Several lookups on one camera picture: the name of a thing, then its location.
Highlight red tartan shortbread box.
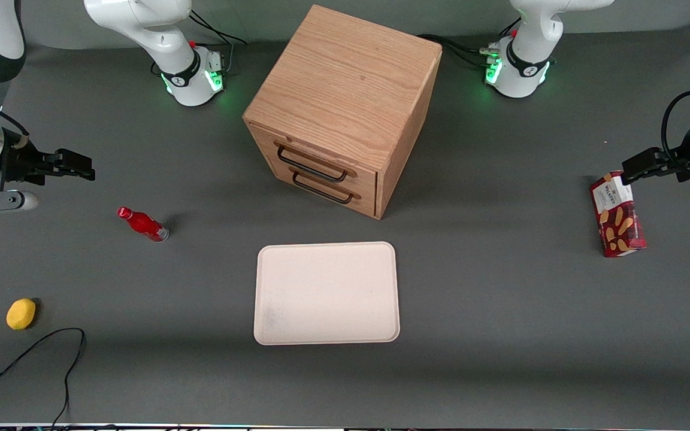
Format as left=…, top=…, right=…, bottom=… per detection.
left=589, top=171, right=647, bottom=259

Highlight thin black table cable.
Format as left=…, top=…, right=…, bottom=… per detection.
left=0, top=327, right=86, bottom=429

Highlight cream plastic tray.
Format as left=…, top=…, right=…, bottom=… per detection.
left=253, top=241, right=401, bottom=346

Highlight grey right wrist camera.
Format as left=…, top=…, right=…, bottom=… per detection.
left=0, top=180, right=39, bottom=215

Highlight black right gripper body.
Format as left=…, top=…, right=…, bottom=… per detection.
left=2, top=139, right=58, bottom=185

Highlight yellow lemon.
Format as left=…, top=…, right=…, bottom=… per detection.
left=6, top=298, right=37, bottom=331

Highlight red bottle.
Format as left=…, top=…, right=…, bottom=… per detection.
left=117, top=206, right=170, bottom=243

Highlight black arm base cable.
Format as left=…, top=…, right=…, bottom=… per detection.
left=417, top=18, right=522, bottom=69
left=187, top=9, right=249, bottom=78

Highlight wooden drawer cabinet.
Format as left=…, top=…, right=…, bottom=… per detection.
left=242, top=5, right=443, bottom=220

